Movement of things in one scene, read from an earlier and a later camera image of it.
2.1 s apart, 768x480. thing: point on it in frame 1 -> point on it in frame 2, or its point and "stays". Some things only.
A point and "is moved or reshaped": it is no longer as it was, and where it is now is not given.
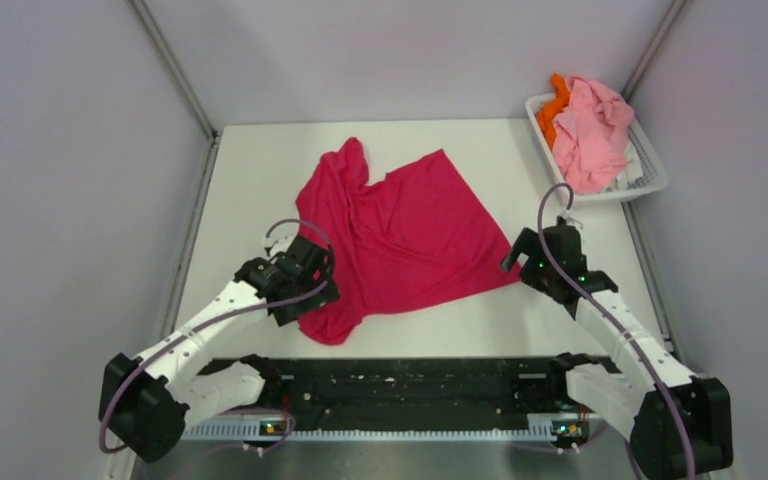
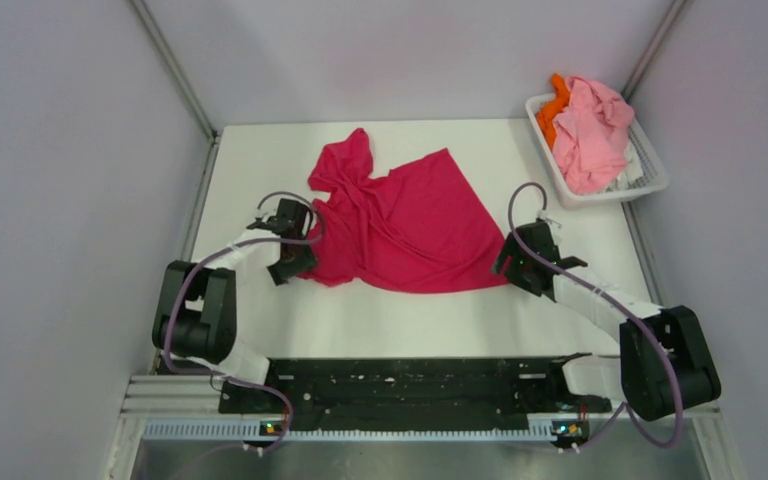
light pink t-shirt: [590, 136] stays
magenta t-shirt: [410, 237] is moved or reshaped
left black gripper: [286, 313] -> [305, 262]
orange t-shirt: [550, 110] stays
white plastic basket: [654, 178] stays
